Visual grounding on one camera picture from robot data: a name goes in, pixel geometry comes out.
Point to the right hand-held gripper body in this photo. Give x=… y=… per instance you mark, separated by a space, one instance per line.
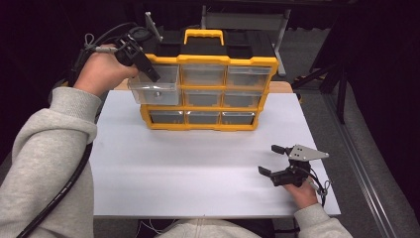
x=290 y=177

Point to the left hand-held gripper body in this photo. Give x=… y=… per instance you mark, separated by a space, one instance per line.
x=130 y=49

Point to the clear plastic drawer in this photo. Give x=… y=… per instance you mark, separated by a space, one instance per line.
x=165 y=99

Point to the yellow black drawer organizer cabinet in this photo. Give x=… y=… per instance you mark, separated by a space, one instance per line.
x=203 y=59

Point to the person's right hand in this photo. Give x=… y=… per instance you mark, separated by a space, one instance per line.
x=303 y=195

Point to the person's left hand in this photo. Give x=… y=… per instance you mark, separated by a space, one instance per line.
x=102 y=72

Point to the person's grey sweater torso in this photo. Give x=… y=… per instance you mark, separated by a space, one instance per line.
x=211 y=229

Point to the grid of clear drawers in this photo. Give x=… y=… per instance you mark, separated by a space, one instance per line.
x=247 y=77

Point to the black tripod stand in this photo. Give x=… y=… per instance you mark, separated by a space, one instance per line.
x=341 y=99

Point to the dark curtain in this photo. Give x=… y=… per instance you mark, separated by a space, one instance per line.
x=389 y=66

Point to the metal floor rail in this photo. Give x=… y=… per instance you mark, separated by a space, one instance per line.
x=363 y=185

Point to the grey metal stand frame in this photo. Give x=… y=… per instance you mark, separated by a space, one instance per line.
x=247 y=21

